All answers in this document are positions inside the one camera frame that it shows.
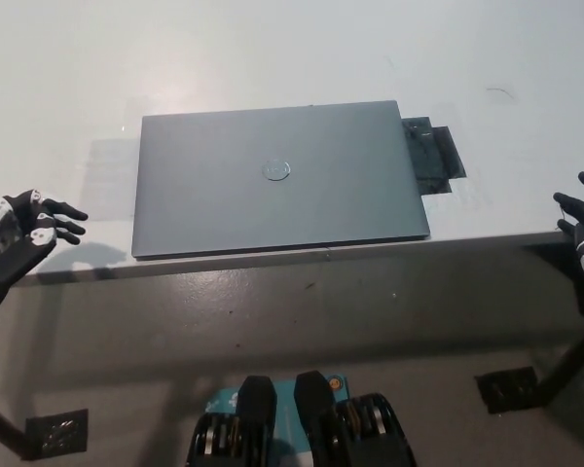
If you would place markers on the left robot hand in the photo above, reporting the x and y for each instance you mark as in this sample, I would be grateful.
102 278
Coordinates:
19 258

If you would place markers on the grey laptop computer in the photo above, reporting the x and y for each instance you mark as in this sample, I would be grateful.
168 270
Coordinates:
282 204

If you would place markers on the left black robot body block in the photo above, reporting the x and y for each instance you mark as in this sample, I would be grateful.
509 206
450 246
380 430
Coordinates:
255 413

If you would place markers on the black robot body block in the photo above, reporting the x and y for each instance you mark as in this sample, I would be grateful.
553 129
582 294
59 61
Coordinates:
318 413
255 413

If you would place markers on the right black robot body block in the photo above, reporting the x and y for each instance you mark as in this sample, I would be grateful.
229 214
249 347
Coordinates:
318 413

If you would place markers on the black table leg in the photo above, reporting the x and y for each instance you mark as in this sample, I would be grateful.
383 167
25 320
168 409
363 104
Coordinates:
2 430
572 362

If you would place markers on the glossy black tape patch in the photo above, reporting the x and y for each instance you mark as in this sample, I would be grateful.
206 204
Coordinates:
423 155

